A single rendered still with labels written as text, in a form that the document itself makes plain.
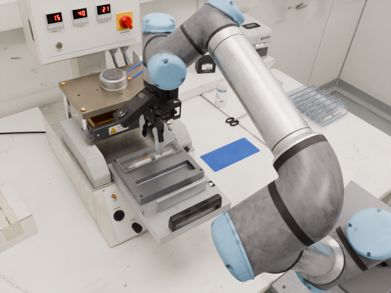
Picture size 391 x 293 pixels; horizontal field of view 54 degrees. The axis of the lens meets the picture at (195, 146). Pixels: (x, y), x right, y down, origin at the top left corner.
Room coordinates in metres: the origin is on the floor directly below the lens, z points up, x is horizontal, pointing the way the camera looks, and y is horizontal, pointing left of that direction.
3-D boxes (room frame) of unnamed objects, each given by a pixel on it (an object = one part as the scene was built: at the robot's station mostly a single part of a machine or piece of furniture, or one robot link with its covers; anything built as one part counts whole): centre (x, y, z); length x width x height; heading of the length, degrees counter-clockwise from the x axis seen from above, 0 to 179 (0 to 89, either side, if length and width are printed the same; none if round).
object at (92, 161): (0.82, 0.32, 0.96); 0.25 x 0.05 x 0.07; 38
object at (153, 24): (0.80, 0.10, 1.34); 0.09 x 0.08 x 0.11; 15
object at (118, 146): (0.99, 0.28, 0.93); 0.46 x 0.35 x 0.01; 38
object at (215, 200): (0.61, -0.02, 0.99); 0.15 x 0.02 x 0.04; 128
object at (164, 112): (0.81, 0.10, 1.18); 0.09 x 0.08 x 0.12; 128
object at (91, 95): (1.00, 0.26, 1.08); 0.31 x 0.24 x 0.13; 128
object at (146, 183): (0.76, 0.10, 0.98); 0.20 x 0.17 x 0.03; 128
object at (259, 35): (1.87, -0.19, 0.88); 0.25 x 0.20 x 0.17; 35
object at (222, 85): (1.43, -0.09, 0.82); 0.05 x 0.05 x 0.14
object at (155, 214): (0.72, 0.07, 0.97); 0.30 x 0.22 x 0.08; 38
